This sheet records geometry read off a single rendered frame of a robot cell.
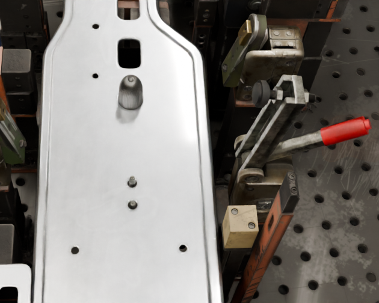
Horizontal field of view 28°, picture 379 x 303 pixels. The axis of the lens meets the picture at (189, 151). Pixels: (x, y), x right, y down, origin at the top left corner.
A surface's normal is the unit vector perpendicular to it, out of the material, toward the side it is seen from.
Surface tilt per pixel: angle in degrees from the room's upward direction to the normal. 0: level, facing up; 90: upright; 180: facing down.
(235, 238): 90
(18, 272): 0
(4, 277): 0
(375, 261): 0
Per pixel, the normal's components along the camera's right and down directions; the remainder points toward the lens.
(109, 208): 0.08, -0.48
